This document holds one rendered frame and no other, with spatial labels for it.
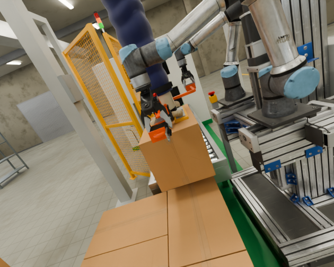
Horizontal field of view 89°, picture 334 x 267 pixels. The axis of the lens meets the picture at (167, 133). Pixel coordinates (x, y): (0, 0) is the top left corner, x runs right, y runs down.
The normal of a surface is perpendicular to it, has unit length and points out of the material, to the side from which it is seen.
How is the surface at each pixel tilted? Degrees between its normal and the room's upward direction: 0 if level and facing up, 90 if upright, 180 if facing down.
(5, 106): 90
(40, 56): 90
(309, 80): 97
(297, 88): 97
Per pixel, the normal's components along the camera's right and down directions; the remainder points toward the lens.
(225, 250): -0.36, -0.87
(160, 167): 0.00, 0.36
